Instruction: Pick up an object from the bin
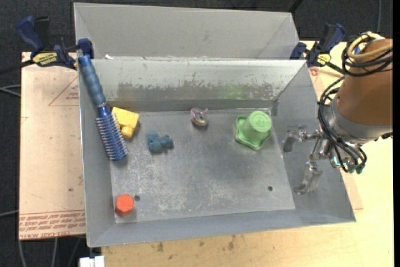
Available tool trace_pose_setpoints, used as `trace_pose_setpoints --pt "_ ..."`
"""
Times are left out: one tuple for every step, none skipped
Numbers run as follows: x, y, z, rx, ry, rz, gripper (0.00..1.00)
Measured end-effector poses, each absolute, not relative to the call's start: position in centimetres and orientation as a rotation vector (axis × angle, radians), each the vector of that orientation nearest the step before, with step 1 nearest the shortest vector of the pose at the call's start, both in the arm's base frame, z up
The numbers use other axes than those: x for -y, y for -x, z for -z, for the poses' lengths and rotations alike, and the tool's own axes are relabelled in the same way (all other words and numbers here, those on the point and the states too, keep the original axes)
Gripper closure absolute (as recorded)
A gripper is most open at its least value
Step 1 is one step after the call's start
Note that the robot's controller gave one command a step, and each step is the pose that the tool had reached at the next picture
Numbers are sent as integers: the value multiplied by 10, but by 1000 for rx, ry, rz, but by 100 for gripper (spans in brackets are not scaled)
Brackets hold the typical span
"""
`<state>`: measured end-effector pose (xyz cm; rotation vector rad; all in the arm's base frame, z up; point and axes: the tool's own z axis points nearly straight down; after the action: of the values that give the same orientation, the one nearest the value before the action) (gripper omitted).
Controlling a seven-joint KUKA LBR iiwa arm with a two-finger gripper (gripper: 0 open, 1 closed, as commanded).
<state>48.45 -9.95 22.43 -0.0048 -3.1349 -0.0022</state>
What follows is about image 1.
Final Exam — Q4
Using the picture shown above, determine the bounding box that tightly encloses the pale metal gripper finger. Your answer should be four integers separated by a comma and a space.
292, 161, 323, 196
282, 125, 320, 153

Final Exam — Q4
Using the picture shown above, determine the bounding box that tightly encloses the green plastic cup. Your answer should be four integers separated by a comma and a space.
234, 110, 273, 151

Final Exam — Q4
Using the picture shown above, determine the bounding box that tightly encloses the clear multicolour spinning top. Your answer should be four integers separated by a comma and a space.
190, 107, 209, 128

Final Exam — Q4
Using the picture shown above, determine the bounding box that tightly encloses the grey metal bin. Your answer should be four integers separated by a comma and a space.
73, 2, 356, 248

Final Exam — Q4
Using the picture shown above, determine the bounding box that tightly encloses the dark teal toy figure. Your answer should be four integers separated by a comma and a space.
146, 131, 175, 154

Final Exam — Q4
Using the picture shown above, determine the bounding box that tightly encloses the yellow toy block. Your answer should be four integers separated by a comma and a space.
111, 106, 141, 139

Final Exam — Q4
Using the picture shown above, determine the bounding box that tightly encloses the orange hexagonal block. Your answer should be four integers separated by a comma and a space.
114, 193, 136, 218

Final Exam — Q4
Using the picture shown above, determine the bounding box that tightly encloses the blue hairbrush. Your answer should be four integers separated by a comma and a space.
77, 55, 129, 162

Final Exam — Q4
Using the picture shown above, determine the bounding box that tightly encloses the brown cardboard board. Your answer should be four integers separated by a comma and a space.
18, 51, 365, 241

